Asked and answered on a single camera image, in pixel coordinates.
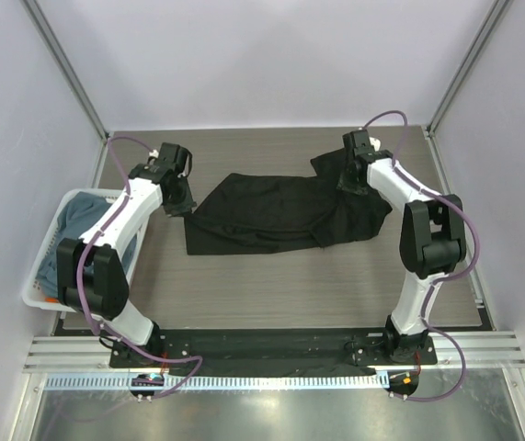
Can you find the white plastic laundry basket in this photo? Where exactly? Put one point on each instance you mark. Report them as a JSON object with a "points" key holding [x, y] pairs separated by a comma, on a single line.
{"points": [[109, 264]]}

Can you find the left aluminium frame post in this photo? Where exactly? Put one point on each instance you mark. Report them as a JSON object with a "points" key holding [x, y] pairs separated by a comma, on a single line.
{"points": [[42, 24]]}

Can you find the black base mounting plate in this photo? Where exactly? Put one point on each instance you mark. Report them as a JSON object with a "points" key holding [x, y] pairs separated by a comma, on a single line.
{"points": [[292, 353]]}

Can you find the aluminium front rail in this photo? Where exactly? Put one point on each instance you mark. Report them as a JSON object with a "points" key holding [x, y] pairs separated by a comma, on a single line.
{"points": [[57, 354]]}

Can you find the slotted white cable duct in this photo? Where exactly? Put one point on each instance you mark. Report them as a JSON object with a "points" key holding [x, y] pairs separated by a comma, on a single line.
{"points": [[156, 383]]}

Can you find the grey-blue t-shirt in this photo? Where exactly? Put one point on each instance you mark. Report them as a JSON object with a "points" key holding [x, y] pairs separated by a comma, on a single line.
{"points": [[78, 215]]}

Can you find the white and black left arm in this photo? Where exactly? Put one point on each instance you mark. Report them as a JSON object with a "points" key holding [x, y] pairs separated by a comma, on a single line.
{"points": [[131, 327]]}

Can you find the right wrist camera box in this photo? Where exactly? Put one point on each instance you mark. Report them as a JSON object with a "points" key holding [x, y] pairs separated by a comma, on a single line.
{"points": [[358, 142]]}

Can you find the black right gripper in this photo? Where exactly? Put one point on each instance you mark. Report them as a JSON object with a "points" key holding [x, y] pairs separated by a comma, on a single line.
{"points": [[347, 186]]}

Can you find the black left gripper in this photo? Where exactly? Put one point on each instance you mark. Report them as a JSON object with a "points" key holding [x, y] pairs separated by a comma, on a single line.
{"points": [[185, 207]]}

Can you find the black t-shirt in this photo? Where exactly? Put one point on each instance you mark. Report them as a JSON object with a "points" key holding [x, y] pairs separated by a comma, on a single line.
{"points": [[268, 214]]}

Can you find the right aluminium frame post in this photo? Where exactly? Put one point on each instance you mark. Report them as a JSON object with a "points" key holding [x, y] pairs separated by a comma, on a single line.
{"points": [[483, 35]]}

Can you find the aluminium frame post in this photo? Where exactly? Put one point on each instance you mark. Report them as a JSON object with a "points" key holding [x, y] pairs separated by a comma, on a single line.
{"points": [[42, 24], [483, 35]]}

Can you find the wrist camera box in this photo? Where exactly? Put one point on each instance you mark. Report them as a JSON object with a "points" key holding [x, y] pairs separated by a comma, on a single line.
{"points": [[358, 142], [179, 158]]}

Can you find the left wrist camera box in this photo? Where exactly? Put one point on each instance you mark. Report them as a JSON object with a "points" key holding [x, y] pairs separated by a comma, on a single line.
{"points": [[179, 158]]}

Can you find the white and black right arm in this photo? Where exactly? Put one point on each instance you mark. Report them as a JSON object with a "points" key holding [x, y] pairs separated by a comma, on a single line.
{"points": [[431, 244]]}

